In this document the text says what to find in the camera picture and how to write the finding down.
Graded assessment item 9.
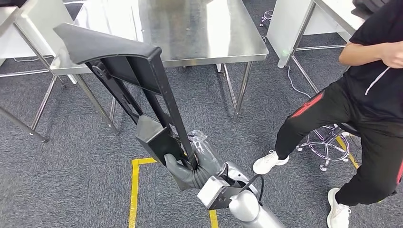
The black fabric object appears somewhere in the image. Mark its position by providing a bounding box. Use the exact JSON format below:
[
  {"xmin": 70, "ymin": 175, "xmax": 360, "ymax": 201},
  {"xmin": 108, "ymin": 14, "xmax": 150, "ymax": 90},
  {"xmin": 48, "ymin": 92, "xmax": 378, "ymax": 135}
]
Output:
[{"xmin": 351, "ymin": 0, "xmax": 391, "ymax": 20}]

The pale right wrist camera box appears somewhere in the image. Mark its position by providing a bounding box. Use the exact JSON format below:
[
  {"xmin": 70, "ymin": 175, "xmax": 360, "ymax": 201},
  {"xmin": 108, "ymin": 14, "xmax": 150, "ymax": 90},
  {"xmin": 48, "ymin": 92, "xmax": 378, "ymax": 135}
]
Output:
[{"xmin": 197, "ymin": 175, "xmax": 232, "ymax": 207}]

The white coiled wire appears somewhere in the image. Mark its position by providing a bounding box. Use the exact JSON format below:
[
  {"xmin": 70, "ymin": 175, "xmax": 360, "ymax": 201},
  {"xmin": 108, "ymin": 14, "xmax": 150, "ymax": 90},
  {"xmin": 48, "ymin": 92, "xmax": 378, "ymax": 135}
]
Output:
[{"xmin": 259, "ymin": 9, "xmax": 275, "ymax": 28}]

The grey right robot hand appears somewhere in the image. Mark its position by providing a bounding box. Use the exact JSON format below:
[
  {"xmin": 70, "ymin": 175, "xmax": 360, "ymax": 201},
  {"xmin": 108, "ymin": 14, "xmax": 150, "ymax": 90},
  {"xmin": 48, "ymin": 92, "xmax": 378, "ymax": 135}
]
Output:
[{"xmin": 163, "ymin": 130, "xmax": 227, "ymax": 191}]

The chrome swivel stool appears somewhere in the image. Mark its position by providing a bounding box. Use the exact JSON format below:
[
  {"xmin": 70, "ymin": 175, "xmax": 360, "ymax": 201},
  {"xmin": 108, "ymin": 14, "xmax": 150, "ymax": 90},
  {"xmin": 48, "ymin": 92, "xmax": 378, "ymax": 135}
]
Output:
[{"xmin": 296, "ymin": 123, "xmax": 361, "ymax": 172}]

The person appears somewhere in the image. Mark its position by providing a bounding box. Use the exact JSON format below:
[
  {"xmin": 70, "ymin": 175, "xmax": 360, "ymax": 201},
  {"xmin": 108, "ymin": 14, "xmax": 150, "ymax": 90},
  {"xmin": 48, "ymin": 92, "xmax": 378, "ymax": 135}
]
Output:
[{"xmin": 252, "ymin": 0, "xmax": 403, "ymax": 228}]

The white floor cable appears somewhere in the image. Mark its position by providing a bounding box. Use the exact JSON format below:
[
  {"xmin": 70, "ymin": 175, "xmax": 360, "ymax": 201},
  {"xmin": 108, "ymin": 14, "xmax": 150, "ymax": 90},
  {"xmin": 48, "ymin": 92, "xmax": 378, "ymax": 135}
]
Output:
[{"xmin": 285, "ymin": 64, "xmax": 312, "ymax": 99}]

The white panelled steel table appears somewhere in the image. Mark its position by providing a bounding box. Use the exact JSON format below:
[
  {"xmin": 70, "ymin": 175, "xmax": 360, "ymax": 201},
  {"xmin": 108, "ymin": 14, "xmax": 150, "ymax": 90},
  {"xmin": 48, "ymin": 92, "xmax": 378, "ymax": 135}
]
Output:
[
  {"xmin": 0, "ymin": 0, "xmax": 78, "ymax": 144},
  {"xmin": 267, "ymin": 0, "xmax": 367, "ymax": 95}
]

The black plastic plate frame part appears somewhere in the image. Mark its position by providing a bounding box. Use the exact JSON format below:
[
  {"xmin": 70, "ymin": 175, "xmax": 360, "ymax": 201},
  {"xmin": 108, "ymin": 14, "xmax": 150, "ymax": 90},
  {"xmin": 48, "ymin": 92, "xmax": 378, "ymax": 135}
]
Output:
[{"xmin": 53, "ymin": 22, "xmax": 199, "ymax": 171}]

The stainless steel workbench table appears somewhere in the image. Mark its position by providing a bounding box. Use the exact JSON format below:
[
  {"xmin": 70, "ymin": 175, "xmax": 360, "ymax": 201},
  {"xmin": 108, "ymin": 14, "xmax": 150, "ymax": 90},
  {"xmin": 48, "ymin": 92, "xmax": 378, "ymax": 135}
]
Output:
[{"xmin": 50, "ymin": 0, "xmax": 269, "ymax": 136}]

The person's right hand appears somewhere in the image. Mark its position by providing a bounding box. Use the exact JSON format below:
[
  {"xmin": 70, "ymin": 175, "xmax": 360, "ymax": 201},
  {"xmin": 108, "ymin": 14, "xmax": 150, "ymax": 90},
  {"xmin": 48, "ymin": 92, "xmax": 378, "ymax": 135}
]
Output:
[{"xmin": 379, "ymin": 41, "xmax": 403, "ymax": 69}]

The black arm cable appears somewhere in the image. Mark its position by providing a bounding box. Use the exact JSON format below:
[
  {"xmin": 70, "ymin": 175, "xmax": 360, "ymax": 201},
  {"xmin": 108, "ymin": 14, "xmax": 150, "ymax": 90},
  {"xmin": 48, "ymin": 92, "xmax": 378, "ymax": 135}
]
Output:
[{"xmin": 240, "ymin": 174, "xmax": 265, "ymax": 205}]

